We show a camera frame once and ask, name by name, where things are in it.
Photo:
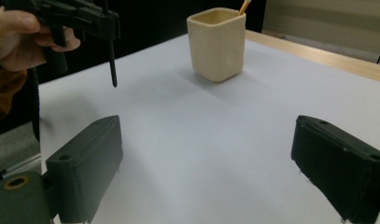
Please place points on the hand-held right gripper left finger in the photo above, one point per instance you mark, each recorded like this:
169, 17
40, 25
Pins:
85, 169

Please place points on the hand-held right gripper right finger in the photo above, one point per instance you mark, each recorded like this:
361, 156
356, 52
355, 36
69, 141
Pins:
341, 169

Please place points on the beige square cup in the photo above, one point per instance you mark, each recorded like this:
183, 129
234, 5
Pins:
217, 46

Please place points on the white table mat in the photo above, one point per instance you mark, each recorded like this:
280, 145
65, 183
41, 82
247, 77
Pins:
194, 140

